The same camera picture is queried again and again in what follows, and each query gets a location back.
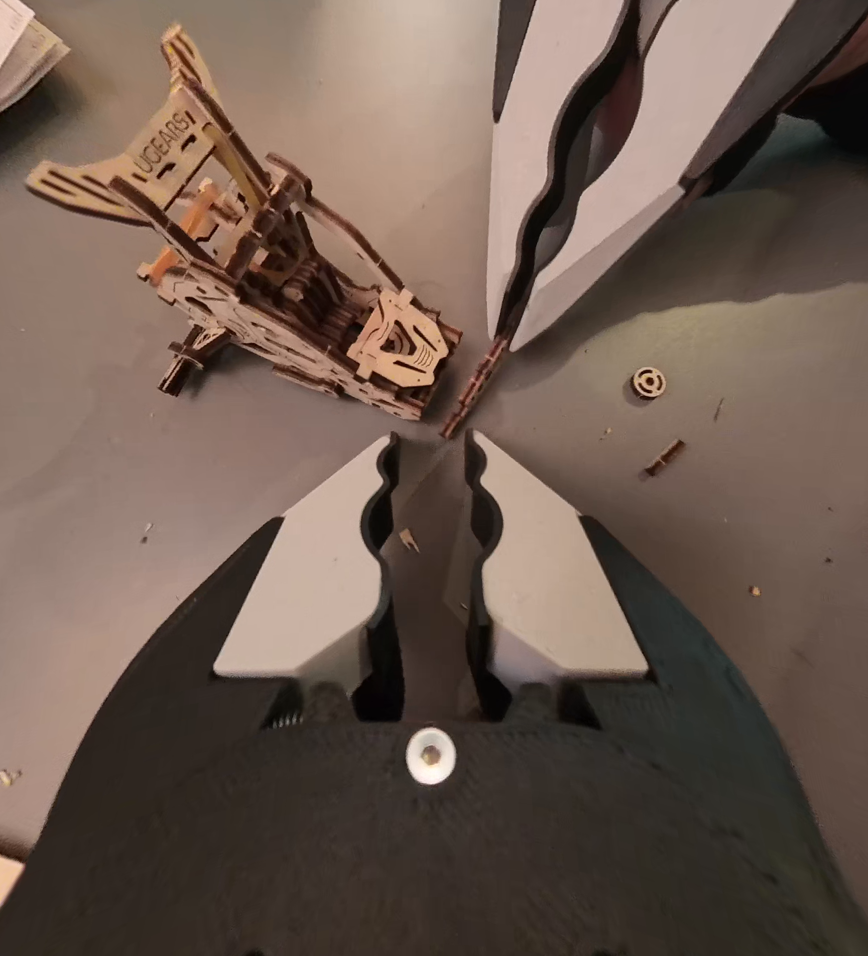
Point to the round wooden wheel part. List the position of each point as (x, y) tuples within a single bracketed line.
[(637, 383)]

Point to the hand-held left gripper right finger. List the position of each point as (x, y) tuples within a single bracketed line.
[(561, 597)]

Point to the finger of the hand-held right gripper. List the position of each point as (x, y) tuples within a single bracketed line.
[(531, 112), (673, 112)]

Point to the wooden model car chassis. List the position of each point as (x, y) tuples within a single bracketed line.
[(254, 299)]

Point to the small wooden bar part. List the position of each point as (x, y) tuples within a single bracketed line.
[(664, 458)]

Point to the long holed wooden strip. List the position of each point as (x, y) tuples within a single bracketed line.
[(475, 388)]

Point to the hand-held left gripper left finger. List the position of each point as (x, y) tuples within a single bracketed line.
[(307, 597)]

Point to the person's right forearm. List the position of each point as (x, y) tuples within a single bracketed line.
[(867, 119)]

